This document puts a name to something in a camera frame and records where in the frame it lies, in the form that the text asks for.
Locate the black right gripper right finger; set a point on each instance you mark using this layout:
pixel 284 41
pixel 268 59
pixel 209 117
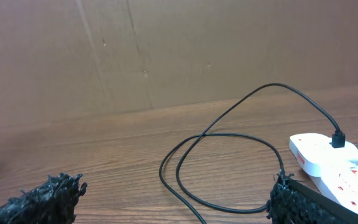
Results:
pixel 291 202

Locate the white charger adapter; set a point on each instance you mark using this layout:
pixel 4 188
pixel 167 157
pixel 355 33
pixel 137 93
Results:
pixel 316 154

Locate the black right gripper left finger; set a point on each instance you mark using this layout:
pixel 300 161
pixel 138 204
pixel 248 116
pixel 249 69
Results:
pixel 53 202

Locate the white power strip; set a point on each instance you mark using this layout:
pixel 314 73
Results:
pixel 340 185

